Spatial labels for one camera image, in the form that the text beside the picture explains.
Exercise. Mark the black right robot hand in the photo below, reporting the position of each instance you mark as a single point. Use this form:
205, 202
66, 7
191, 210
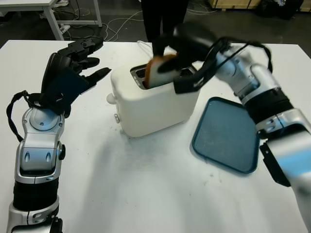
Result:
194, 41

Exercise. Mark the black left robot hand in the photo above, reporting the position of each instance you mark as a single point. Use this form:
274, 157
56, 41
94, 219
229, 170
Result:
54, 66

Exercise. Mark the browned toast slice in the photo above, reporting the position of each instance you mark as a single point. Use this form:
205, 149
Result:
155, 75

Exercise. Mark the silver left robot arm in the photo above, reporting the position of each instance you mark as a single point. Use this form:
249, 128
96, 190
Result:
36, 145

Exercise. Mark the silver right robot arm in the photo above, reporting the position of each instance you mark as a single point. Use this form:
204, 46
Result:
286, 150

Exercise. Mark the person in black trousers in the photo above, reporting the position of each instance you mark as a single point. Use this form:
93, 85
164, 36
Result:
160, 17

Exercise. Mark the white toaster lever knob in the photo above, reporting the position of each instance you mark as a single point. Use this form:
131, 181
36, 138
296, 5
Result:
111, 98

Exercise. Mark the cream white two-slot toaster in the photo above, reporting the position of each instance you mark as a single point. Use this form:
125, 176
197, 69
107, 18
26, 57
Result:
150, 111

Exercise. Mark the white power strip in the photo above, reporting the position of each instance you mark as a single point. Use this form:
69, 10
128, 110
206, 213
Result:
65, 28

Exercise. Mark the light wooden crate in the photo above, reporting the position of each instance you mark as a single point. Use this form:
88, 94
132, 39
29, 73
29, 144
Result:
221, 3

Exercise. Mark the white office desk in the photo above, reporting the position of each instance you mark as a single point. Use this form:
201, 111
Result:
24, 3

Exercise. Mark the black bag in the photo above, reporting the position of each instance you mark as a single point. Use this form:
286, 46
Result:
277, 9

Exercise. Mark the dark teal plastic tray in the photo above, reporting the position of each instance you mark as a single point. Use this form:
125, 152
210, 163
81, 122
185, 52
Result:
223, 136

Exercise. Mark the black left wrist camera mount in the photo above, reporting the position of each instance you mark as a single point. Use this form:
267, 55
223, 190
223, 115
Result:
65, 87

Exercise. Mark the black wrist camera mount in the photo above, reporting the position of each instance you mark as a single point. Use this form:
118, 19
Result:
187, 85
65, 87

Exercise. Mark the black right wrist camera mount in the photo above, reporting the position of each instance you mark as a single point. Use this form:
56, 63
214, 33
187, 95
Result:
187, 85

